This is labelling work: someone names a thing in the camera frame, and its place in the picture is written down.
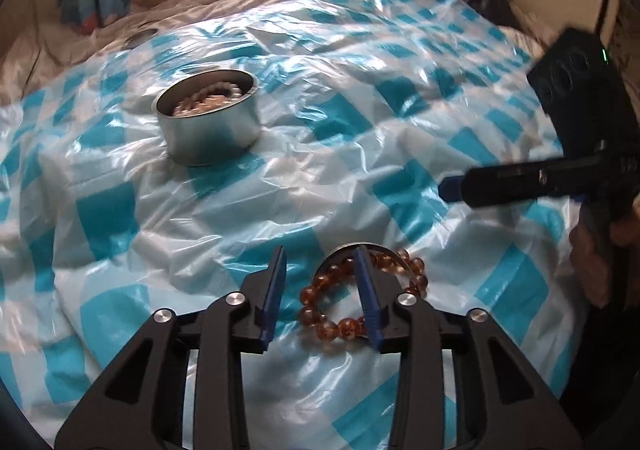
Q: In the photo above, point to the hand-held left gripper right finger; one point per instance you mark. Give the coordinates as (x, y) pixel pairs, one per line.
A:
(369, 297)

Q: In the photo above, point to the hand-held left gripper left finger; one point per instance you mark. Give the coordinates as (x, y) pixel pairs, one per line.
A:
(272, 302)

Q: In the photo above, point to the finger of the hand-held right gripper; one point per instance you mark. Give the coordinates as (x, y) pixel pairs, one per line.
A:
(510, 182)

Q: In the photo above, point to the round metal tin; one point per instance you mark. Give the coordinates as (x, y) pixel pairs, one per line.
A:
(210, 140)

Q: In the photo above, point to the person's right forearm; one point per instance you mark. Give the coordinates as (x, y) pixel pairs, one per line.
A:
(595, 340)

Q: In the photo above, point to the person's right hand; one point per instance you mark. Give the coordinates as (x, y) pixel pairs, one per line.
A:
(595, 255)

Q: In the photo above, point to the blue checkered plastic sheet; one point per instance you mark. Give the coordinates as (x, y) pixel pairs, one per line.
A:
(300, 155)

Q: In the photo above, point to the white striped duvet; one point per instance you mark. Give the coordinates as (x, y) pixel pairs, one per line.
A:
(60, 40)

